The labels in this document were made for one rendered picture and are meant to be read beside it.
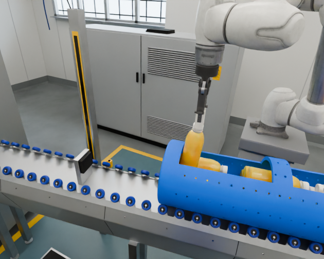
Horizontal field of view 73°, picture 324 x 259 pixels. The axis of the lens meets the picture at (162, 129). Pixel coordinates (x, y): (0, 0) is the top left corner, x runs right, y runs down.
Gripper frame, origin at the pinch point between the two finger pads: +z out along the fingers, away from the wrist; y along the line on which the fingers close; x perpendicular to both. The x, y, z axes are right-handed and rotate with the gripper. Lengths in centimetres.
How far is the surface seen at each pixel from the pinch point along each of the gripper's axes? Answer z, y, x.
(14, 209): 97, -4, -123
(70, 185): 40, 10, -55
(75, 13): -31, -30, -68
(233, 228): 41.5, 10.1, 19.9
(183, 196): 26.6, 13.3, -1.2
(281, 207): 22.8, 11.9, 32.1
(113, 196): 40, 10, -33
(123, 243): 137, -28, -50
